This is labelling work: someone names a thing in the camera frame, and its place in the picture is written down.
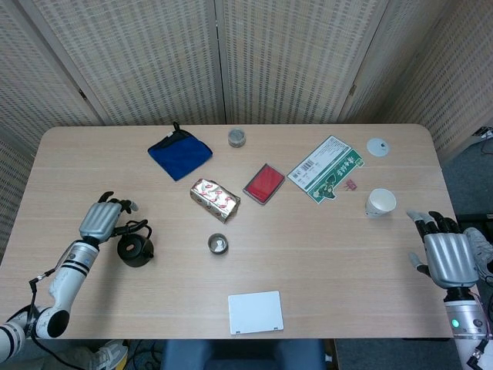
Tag dark blue chair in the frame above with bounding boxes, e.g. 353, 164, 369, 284
159, 338, 328, 370

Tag floor cables with plug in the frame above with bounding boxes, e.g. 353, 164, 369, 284
470, 126, 493, 155

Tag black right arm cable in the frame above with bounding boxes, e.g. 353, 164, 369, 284
464, 338, 490, 370

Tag grey sneaker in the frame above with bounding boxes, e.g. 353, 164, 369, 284
464, 227, 493, 277

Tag white round lid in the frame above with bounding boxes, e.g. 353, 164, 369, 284
366, 138, 391, 157

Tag white rectangular board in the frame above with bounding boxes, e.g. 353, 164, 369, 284
227, 291, 285, 336

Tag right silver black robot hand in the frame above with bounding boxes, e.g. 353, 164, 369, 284
406, 210, 481, 289

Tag dark green ceramic cup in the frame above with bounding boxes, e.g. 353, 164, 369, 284
207, 233, 230, 256

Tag green white flat carton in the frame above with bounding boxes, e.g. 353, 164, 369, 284
287, 134, 365, 204

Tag silver patterned foil packet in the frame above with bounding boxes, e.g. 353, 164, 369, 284
189, 177, 242, 225

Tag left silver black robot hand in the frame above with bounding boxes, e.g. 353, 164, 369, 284
79, 191, 139, 244

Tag black cast iron teapot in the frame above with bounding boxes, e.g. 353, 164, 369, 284
114, 219, 156, 268

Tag woven folding screen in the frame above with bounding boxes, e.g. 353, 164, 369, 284
0, 0, 493, 267

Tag small clear round jar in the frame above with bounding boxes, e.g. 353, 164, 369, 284
227, 129, 247, 148

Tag white sneaker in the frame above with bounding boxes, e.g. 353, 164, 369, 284
90, 338, 129, 370

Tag blue folded cloth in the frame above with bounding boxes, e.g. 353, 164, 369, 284
147, 121, 214, 182

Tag red ink pad case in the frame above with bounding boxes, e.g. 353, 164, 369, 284
242, 163, 286, 206

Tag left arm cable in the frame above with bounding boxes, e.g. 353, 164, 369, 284
22, 267, 55, 348

